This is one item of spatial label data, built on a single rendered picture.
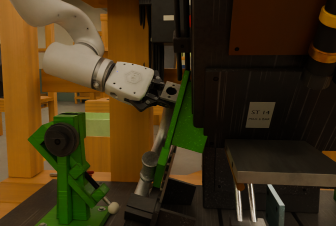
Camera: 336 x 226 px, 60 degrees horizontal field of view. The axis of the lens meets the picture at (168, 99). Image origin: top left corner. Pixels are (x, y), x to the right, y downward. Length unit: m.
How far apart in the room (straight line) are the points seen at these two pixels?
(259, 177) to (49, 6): 0.53
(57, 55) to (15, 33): 0.42
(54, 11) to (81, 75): 0.15
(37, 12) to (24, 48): 0.46
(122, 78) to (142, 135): 0.34
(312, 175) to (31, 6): 0.60
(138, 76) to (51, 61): 0.21
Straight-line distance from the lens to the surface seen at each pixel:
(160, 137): 0.78
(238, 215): 0.57
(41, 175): 1.22
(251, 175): 0.45
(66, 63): 0.74
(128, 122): 1.01
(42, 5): 0.69
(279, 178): 0.45
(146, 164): 0.62
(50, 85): 1.19
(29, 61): 1.15
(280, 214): 0.58
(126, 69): 0.73
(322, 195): 1.02
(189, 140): 0.62
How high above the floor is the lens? 1.28
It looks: 6 degrees down
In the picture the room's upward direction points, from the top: straight up
